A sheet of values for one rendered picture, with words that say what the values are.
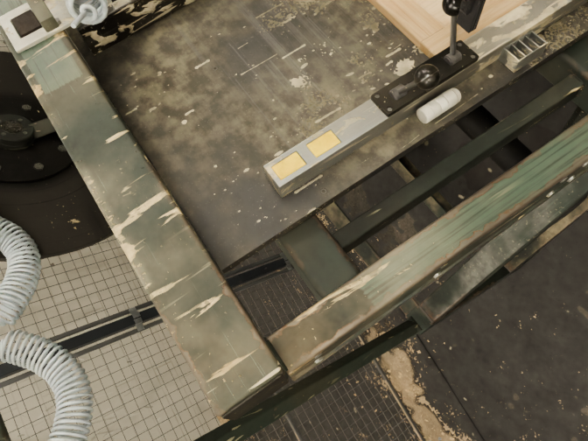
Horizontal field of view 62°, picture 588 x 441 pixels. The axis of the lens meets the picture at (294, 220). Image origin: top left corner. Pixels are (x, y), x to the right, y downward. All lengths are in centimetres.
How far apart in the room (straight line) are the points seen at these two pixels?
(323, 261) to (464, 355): 214
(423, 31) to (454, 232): 42
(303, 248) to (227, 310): 21
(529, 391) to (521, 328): 33
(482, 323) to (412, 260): 203
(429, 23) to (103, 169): 65
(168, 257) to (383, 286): 31
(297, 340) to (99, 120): 47
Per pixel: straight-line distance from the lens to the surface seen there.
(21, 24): 107
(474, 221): 78
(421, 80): 78
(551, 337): 262
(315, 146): 83
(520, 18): 105
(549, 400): 279
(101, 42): 110
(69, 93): 94
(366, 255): 196
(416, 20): 104
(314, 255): 83
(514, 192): 82
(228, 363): 66
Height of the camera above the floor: 220
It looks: 40 degrees down
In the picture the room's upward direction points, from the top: 108 degrees counter-clockwise
